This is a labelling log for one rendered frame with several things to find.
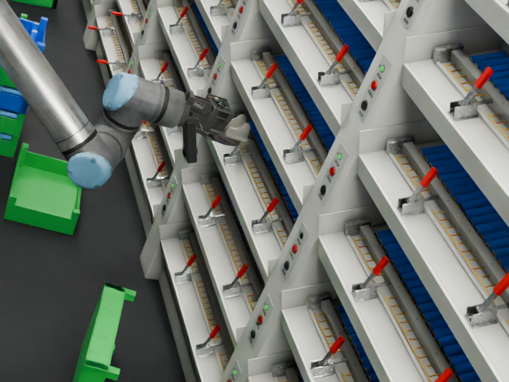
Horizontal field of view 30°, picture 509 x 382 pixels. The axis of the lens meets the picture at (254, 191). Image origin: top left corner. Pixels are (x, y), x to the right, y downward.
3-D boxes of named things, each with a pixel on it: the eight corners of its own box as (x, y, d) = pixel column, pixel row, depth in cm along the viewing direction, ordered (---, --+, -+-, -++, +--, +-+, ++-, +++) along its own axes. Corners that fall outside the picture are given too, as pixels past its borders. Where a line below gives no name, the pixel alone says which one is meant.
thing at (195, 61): (198, 120, 255) (195, 76, 247) (157, 20, 302) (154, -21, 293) (271, 108, 259) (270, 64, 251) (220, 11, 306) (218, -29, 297)
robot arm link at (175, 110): (155, 131, 215) (148, 109, 223) (175, 136, 218) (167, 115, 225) (173, 98, 211) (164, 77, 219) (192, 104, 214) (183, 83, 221)
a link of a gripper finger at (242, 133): (266, 132, 225) (232, 120, 221) (254, 151, 227) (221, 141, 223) (263, 125, 227) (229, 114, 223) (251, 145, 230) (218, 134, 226)
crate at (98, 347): (60, 427, 215) (94, 436, 216) (83, 364, 205) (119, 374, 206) (82, 341, 240) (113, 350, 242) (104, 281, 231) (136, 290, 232)
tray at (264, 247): (268, 294, 201) (268, 260, 195) (206, 139, 248) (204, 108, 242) (358, 276, 205) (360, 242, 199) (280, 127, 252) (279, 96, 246)
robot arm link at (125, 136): (74, 158, 216) (96, 116, 210) (90, 136, 226) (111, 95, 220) (110, 178, 217) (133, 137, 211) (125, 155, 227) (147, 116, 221)
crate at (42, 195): (73, 236, 275) (79, 214, 271) (3, 218, 269) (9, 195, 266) (79, 180, 300) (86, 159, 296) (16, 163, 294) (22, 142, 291)
